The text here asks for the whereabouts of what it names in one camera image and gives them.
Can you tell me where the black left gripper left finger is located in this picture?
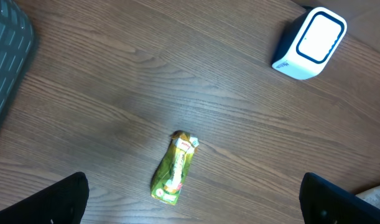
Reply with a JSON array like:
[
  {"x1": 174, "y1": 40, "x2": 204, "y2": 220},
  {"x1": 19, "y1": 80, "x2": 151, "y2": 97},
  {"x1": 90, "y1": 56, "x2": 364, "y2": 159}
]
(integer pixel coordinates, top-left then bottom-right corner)
[{"x1": 0, "y1": 172, "x2": 90, "y2": 224}]

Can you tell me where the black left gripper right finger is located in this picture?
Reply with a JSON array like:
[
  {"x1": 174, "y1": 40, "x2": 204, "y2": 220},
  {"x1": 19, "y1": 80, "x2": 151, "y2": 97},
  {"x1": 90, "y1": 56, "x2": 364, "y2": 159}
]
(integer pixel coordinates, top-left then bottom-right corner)
[{"x1": 299, "y1": 172, "x2": 380, "y2": 224}]

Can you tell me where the green tea box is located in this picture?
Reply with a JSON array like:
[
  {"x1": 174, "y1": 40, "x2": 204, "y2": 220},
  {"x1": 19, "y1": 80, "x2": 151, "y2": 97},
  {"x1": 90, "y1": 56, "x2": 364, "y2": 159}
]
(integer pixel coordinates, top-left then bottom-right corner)
[{"x1": 150, "y1": 131, "x2": 200, "y2": 205}]

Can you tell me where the white barcode scanner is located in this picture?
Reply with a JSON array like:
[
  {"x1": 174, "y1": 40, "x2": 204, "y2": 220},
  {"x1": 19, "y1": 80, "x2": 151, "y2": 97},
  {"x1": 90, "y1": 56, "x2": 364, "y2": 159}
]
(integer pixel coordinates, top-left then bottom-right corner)
[{"x1": 271, "y1": 7, "x2": 347, "y2": 80}]

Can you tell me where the grey plastic mesh basket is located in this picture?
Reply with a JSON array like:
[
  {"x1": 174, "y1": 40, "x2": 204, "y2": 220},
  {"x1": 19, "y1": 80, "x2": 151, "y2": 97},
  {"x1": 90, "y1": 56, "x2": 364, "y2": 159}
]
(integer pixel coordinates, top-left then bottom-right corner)
[{"x1": 0, "y1": 0, "x2": 35, "y2": 125}]

